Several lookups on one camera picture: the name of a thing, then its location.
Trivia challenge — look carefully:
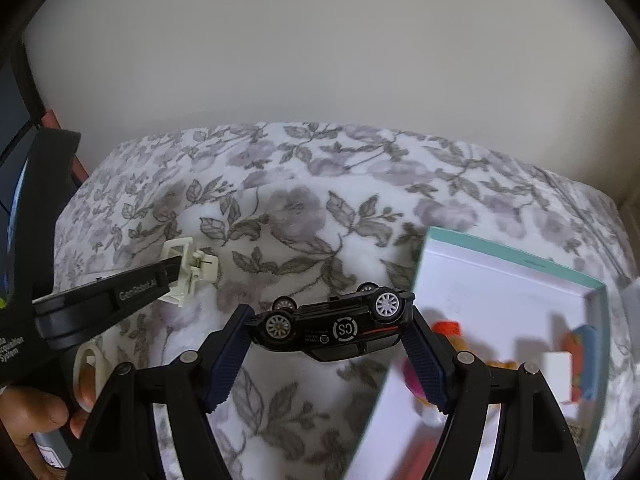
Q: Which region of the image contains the white patterned box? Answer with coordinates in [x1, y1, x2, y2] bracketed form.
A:
[32, 432, 71, 473]

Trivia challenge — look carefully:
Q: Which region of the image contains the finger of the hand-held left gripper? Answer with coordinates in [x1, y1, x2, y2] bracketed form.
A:
[97, 256, 182, 311]

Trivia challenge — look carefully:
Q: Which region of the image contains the white watch band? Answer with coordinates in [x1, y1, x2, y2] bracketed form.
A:
[72, 345, 110, 411]

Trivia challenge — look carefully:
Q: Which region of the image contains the person's left hand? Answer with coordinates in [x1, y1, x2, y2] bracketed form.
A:
[0, 360, 97, 480]

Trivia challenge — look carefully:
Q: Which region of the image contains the black toy car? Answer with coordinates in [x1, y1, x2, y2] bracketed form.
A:
[244, 282, 417, 363]

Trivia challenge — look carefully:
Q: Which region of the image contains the pink and brown dog toy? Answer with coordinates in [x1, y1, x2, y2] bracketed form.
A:
[402, 355, 521, 413]

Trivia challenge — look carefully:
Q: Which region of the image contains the black furniture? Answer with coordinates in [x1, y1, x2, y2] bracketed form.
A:
[0, 42, 43, 281]

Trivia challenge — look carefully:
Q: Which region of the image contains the orange blue car toy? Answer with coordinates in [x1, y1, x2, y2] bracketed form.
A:
[565, 325, 603, 402]

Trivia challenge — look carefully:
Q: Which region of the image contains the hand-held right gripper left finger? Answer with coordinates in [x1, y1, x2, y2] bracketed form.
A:
[65, 304, 255, 480]

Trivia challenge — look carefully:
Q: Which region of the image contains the grey floral blanket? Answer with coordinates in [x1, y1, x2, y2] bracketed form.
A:
[52, 121, 640, 480]

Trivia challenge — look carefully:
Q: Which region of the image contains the white charger plug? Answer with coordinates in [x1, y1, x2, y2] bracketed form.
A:
[542, 351, 573, 403]

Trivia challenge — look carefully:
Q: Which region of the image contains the orange small bottle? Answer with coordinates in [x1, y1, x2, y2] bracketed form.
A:
[432, 321, 466, 356]

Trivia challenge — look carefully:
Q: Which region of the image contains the cream hair claw clip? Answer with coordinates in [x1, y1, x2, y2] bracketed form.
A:
[159, 237, 220, 307]

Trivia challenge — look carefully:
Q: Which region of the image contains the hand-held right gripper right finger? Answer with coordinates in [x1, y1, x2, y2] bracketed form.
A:
[404, 308, 586, 480]

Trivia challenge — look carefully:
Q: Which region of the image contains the teal rimmed white tray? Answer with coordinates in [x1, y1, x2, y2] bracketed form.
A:
[345, 226, 612, 480]

